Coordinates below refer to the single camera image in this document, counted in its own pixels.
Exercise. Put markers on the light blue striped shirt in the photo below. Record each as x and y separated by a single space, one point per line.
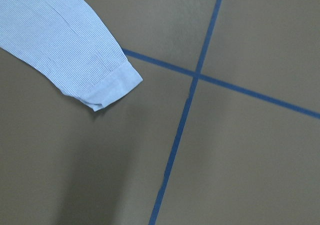
67 42

